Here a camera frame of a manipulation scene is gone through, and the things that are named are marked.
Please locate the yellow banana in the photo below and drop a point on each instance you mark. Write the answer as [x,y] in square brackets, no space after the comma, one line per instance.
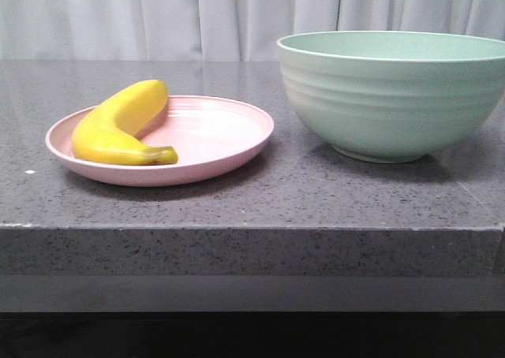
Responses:
[108,134]

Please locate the pink plate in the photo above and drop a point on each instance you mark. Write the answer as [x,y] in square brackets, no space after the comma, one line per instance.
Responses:
[211,135]

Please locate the white curtain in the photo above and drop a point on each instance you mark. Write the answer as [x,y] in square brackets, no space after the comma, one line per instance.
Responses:
[217,30]

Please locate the green bowl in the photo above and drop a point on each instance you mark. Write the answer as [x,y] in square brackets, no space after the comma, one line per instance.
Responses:
[391,96]

